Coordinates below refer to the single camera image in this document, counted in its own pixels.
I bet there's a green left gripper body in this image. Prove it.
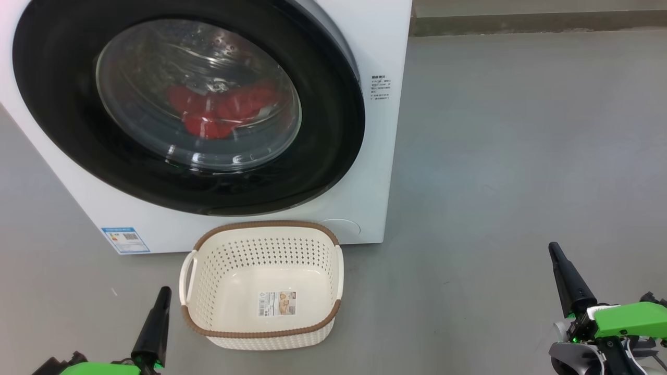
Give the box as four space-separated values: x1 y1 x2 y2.
59 361 162 375

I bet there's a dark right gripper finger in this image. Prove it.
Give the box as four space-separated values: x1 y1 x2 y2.
548 242 598 318

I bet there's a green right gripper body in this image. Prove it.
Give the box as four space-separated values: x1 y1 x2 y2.
567 301 667 345

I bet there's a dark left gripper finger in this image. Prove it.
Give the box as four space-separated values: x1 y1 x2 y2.
130 285 172 368

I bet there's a red and white jersey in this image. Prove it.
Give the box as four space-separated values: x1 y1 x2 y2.
166 81 279 140

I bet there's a black round washer door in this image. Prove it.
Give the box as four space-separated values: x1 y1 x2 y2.
11 0 366 217

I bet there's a cream basket with brown rim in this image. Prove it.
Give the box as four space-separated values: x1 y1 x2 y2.
179 220 344 351

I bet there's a white front-load washing machine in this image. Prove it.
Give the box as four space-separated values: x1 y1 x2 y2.
0 0 413 256

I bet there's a blue energy label sticker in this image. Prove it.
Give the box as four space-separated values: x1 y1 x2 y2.
101 227 151 255

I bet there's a paper product label sticker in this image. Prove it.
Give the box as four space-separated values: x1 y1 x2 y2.
257 291 298 317

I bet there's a round white drain filter cover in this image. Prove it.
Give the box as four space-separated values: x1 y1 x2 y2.
319 218 361 244

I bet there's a grey wall baseboard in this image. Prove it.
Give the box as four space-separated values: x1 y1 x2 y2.
409 10 667 37

